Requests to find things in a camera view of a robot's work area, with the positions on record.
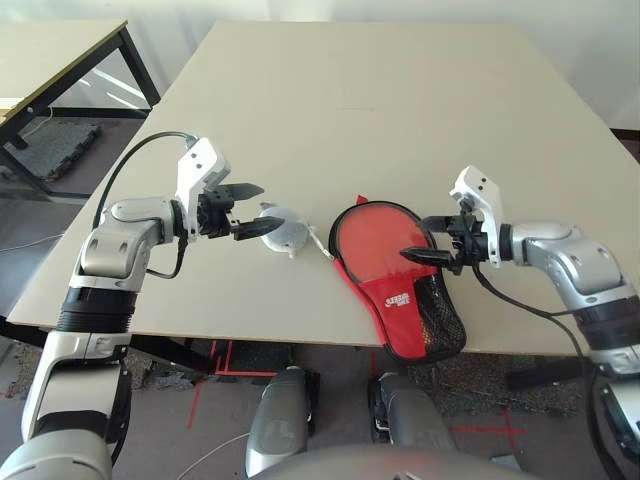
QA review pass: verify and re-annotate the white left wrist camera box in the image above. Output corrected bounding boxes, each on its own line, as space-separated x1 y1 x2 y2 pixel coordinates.
173 135 234 241

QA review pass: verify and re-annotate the side table with black frame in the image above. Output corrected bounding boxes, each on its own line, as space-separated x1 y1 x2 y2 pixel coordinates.
0 18 162 201

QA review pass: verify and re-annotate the short black table support beam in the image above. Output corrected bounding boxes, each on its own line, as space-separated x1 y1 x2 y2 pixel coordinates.
505 358 585 391

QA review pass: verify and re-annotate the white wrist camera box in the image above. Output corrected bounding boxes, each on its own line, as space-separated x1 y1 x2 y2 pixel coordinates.
448 165 504 269
173 135 234 241

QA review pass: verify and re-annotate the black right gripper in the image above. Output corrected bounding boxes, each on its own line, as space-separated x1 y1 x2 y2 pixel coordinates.
401 212 489 276

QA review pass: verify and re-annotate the thin white floor cable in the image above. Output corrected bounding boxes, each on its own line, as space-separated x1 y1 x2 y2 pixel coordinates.
0 232 64 254
149 432 251 480

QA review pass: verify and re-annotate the silver right robot leg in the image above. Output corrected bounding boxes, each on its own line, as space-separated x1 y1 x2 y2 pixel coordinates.
368 370 456 446

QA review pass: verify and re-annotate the grey robot torso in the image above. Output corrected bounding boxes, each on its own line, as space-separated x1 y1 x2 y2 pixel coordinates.
244 442 531 480

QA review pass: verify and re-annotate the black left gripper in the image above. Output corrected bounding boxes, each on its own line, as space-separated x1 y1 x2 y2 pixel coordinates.
198 183 286 242

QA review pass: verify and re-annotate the dark grey foam mat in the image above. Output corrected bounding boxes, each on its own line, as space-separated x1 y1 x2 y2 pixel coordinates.
9 118 104 182

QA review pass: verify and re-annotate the silver left robot leg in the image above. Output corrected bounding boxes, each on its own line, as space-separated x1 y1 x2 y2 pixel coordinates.
244 364 321 476

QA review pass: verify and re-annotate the long black table support beam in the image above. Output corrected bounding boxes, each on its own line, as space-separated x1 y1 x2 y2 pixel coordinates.
0 317 211 374

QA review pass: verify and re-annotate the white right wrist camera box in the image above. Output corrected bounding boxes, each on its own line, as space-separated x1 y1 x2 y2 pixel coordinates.
448 165 504 269

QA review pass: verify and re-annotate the red black paddle case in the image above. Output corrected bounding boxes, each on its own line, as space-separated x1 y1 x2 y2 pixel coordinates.
327 192 469 365

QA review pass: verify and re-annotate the silver robot leg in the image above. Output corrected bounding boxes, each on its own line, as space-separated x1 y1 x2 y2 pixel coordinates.
368 370 456 446
244 364 321 476

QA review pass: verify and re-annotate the grey pompom keychain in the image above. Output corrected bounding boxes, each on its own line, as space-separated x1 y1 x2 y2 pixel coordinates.
255 201 335 262

